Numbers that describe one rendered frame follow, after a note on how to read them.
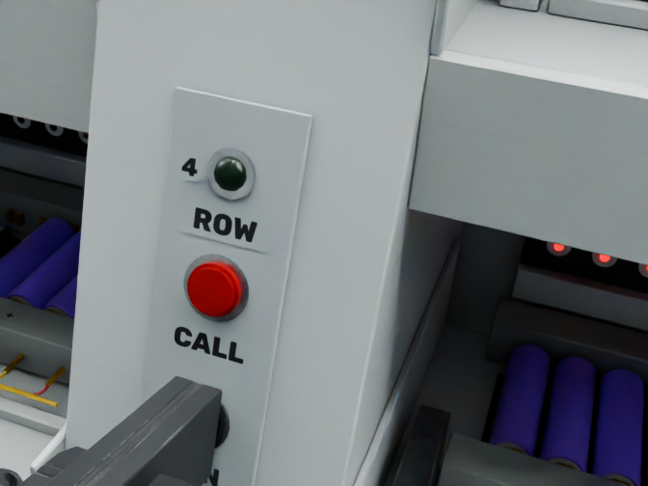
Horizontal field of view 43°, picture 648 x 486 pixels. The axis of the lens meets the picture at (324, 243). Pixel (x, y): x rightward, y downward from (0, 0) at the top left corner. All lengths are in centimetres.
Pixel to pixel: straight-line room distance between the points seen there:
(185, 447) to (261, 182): 7
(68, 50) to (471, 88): 12
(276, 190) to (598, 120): 8
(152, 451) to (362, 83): 11
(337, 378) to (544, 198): 8
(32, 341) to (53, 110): 13
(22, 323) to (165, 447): 17
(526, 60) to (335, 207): 6
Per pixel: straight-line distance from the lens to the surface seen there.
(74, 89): 26
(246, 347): 24
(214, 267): 23
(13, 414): 36
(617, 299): 40
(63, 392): 38
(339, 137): 22
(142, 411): 23
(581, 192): 22
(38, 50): 26
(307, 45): 22
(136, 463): 21
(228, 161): 22
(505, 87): 21
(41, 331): 37
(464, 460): 32
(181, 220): 24
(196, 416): 23
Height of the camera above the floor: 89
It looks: 17 degrees down
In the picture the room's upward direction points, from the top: 10 degrees clockwise
